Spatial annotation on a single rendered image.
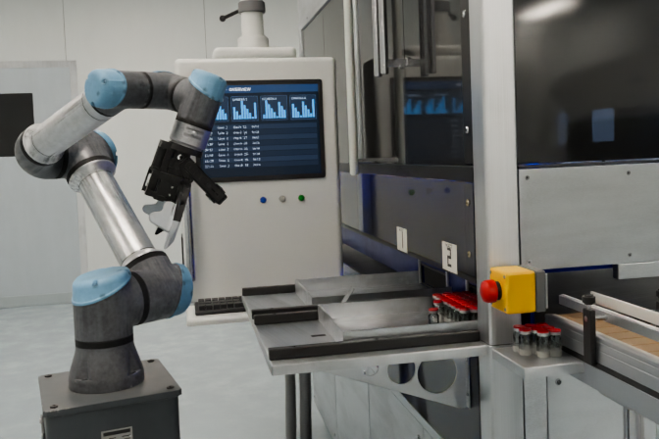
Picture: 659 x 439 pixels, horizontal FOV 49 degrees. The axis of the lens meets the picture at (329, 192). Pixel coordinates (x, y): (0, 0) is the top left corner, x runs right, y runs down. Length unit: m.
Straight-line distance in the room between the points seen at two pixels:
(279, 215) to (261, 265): 0.17
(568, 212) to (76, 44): 5.90
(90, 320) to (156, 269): 0.18
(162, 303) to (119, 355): 0.14
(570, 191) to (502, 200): 0.14
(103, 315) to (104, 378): 0.12
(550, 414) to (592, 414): 0.09
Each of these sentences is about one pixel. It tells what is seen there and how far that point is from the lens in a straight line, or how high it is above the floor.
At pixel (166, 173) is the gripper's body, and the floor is 1.22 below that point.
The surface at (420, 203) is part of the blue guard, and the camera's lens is 1.70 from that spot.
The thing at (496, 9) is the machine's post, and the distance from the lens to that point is 1.38.
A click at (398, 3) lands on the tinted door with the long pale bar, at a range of 1.88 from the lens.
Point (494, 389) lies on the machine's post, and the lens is 1.41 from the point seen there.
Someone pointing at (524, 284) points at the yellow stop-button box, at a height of 1.01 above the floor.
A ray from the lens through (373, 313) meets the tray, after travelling 1.64.
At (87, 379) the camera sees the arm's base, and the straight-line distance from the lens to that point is 1.57.
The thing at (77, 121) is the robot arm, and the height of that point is 1.33.
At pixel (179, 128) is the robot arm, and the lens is 1.46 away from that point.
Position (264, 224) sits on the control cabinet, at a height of 1.03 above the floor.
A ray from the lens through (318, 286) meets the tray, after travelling 1.95.
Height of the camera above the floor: 1.24
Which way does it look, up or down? 3 degrees down
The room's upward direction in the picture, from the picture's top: 2 degrees counter-clockwise
